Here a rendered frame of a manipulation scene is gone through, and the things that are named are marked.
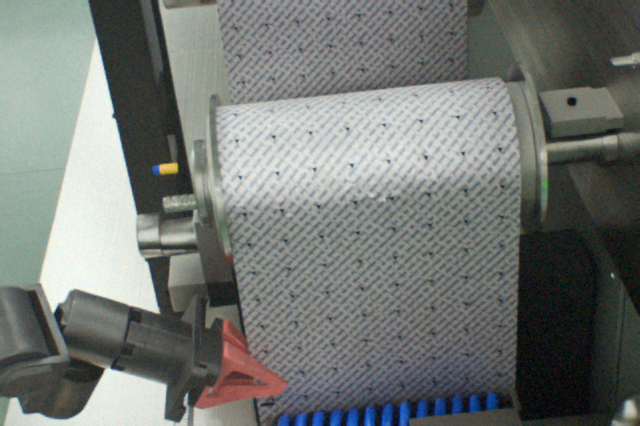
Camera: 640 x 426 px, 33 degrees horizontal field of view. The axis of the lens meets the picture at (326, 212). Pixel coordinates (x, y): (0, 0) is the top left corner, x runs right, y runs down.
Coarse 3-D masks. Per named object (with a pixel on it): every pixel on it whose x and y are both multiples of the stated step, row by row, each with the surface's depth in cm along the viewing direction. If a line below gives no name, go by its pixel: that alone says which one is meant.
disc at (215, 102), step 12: (216, 96) 88; (216, 108) 87; (216, 120) 85; (216, 132) 84; (216, 144) 83; (216, 156) 83; (216, 168) 83; (216, 180) 83; (216, 192) 83; (228, 240) 85; (228, 252) 86; (228, 264) 88
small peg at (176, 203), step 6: (168, 198) 88; (174, 198) 88; (180, 198) 88; (186, 198) 88; (192, 198) 88; (168, 204) 88; (174, 204) 88; (180, 204) 88; (186, 204) 88; (192, 204) 88; (168, 210) 88; (174, 210) 88; (180, 210) 88
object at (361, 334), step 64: (448, 256) 89; (512, 256) 89; (256, 320) 91; (320, 320) 92; (384, 320) 92; (448, 320) 93; (512, 320) 93; (256, 384) 95; (320, 384) 96; (384, 384) 96; (448, 384) 97; (512, 384) 98
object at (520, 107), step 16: (512, 96) 87; (528, 112) 85; (208, 128) 86; (528, 128) 85; (208, 144) 85; (528, 144) 85; (208, 160) 85; (528, 160) 85; (528, 176) 85; (528, 192) 86; (528, 208) 88
